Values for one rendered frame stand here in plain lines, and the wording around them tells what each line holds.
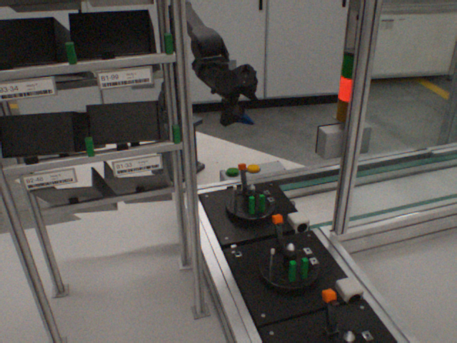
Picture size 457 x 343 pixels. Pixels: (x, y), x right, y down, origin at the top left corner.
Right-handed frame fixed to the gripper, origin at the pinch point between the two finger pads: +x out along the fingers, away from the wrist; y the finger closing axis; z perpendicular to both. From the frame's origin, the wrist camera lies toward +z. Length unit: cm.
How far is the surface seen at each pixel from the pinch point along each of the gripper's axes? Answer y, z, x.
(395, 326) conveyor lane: -54, 29, 23
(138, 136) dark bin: -32.8, 5.7, -31.2
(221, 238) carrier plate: -35.9, -7.5, 5.6
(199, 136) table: 28, -55, 28
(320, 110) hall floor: 210, -122, 219
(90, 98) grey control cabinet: 169, -268, 48
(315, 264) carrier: -42.9, 15.4, 13.6
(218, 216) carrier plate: -28.2, -11.9, 7.3
